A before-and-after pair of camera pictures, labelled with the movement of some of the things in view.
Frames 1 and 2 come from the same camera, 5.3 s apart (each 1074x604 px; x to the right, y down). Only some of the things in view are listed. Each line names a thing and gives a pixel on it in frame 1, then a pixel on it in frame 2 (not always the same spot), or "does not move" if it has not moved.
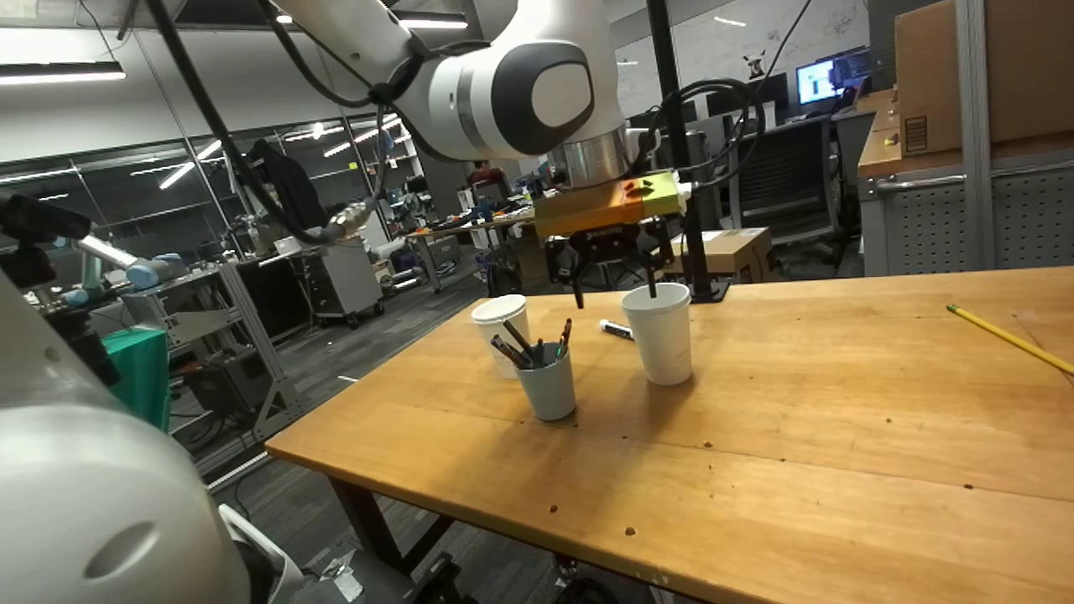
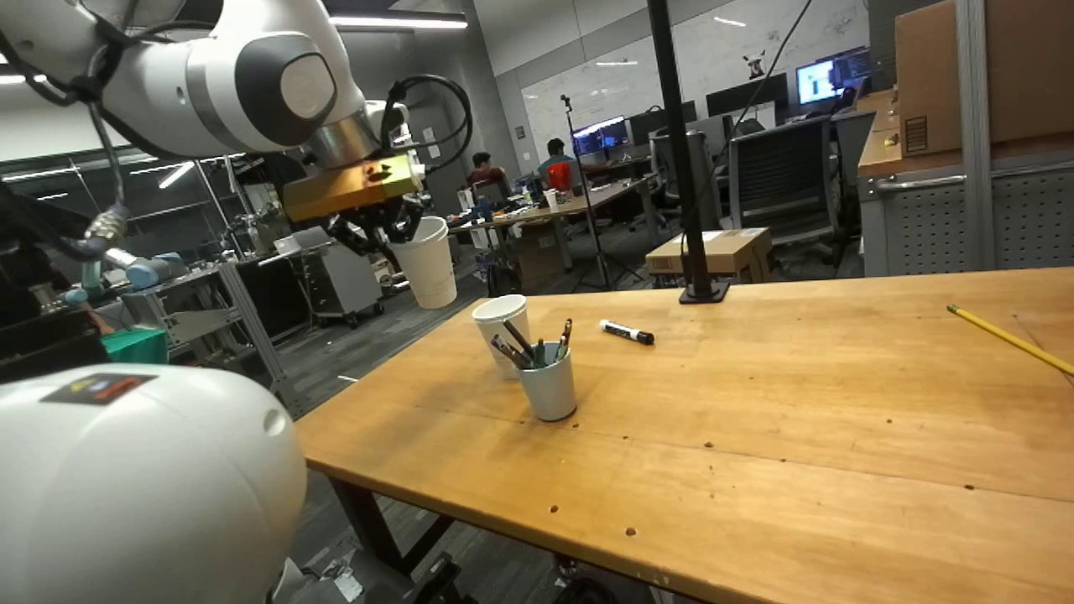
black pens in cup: x=542 y=349 does not move
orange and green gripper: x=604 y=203 -> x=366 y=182
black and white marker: x=619 y=331 does not move
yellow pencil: x=1014 y=336 does not move
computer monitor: x=835 y=79 does not move
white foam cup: x=664 y=331 -> x=431 y=268
